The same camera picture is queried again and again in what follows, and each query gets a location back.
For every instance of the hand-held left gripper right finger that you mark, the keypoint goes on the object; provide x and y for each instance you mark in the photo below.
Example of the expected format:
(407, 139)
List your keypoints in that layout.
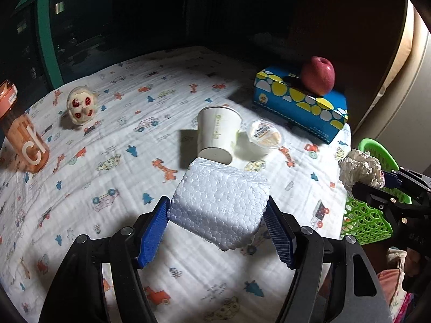
(279, 235)

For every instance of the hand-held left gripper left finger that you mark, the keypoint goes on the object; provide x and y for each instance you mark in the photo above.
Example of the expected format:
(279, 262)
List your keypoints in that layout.
(153, 228)

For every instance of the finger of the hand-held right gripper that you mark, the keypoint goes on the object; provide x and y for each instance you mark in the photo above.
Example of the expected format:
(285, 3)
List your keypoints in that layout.
(373, 191)
(394, 179)

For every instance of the green plastic basket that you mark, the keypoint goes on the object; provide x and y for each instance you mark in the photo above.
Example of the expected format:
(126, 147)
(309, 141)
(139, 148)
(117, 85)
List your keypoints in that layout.
(367, 215)

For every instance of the paper wrapper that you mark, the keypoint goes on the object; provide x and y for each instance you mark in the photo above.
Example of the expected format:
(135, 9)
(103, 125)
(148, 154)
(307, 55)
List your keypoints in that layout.
(360, 168)

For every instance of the white foam block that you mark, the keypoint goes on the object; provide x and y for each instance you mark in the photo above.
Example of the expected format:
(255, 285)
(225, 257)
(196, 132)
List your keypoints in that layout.
(219, 202)

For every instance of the printed white cloth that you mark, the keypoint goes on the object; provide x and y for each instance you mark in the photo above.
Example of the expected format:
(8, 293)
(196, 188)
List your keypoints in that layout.
(118, 148)

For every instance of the pink patterned cloth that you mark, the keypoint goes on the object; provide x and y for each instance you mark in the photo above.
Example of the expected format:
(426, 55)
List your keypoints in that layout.
(402, 309)

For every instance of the white pudding cup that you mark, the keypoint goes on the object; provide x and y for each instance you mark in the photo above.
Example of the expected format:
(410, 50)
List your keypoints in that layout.
(264, 134)

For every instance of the blue spotted tissue box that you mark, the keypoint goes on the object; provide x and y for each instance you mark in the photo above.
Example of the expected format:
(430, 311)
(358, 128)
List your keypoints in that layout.
(303, 107)

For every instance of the white paper cup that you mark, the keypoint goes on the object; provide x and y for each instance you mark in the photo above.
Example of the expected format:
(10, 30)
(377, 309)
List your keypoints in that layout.
(217, 131)

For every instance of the red apple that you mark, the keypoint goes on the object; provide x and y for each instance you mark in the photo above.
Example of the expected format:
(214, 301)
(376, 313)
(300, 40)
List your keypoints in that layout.
(318, 75)

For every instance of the small plush toy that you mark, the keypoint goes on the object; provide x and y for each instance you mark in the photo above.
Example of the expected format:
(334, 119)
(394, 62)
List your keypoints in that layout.
(80, 104)

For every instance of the orange water bottle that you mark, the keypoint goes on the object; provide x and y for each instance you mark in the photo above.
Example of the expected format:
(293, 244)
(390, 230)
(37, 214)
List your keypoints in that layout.
(23, 134)

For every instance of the green window frame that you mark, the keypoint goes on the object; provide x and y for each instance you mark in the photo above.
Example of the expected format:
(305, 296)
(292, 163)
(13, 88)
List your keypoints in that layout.
(45, 40)

